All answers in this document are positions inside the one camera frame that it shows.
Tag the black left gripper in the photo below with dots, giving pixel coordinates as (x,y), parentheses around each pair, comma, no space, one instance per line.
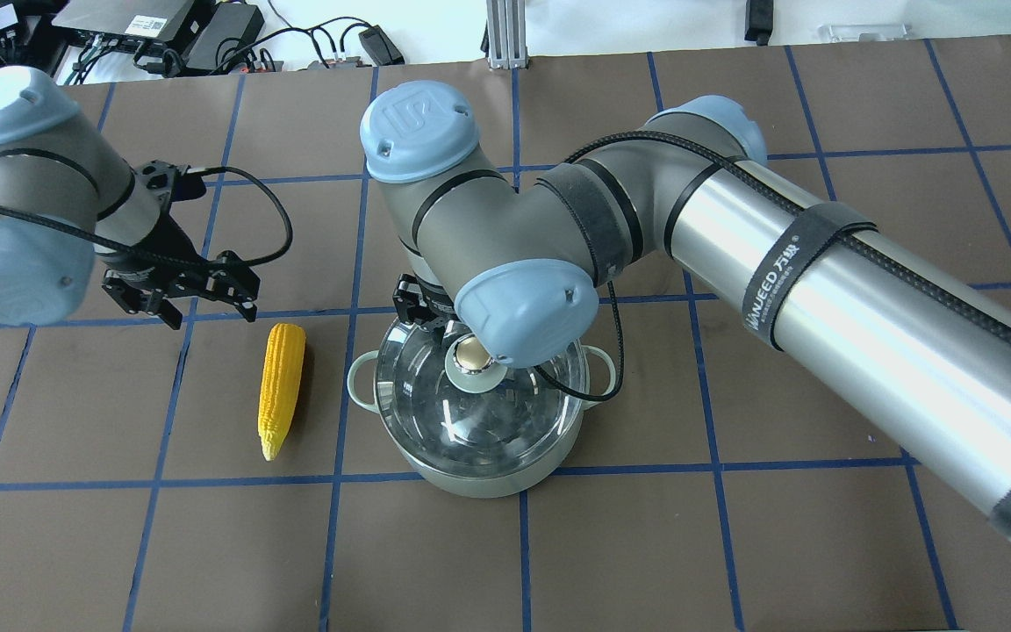
(163,243)

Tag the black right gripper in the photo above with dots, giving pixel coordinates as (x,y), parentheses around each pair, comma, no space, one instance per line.
(415,305)

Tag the glass pot lid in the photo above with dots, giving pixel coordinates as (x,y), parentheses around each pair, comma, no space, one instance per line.
(473,435)

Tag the yellow corn cob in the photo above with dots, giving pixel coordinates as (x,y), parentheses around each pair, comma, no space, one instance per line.
(281,379)

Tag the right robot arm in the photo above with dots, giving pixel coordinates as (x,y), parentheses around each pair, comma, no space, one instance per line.
(923,356)

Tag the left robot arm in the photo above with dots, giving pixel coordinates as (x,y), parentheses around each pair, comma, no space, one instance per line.
(68,200)

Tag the pale green electric pot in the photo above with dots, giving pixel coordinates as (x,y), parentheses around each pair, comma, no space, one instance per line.
(474,370)

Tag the black power adapter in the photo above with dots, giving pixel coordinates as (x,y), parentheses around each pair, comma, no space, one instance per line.
(378,45)

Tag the black power brick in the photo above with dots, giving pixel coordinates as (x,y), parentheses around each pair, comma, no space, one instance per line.
(231,26)

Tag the clear plastic holder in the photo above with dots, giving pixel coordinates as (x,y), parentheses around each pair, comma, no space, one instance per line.
(856,33)

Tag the aluminium frame post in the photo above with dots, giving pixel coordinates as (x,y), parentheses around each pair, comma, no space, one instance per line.
(505,35)

